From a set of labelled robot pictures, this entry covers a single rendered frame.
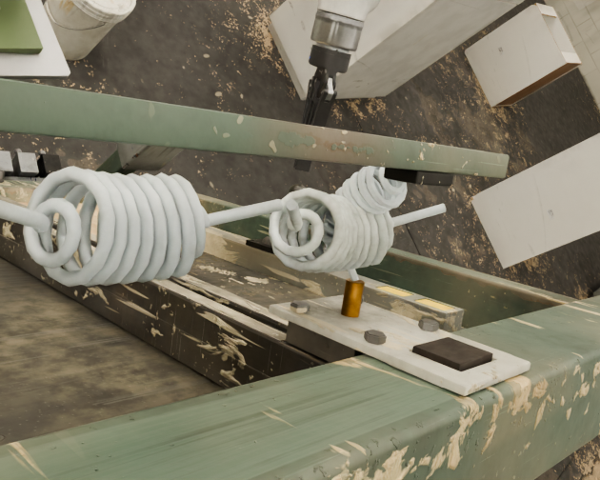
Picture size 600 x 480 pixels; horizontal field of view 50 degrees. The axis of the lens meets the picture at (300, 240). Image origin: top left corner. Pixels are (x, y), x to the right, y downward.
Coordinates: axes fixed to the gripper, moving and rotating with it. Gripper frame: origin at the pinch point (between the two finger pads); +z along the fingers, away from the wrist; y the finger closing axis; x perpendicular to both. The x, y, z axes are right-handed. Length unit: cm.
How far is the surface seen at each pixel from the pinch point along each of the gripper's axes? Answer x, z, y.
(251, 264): 9.2, 18.2, -16.5
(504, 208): -236, 66, 277
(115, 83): 40, 23, 185
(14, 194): 54, 26, 21
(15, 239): 47, 16, -26
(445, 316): -11, 8, -49
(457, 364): 10, -5, -85
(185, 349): 25, 10, -62
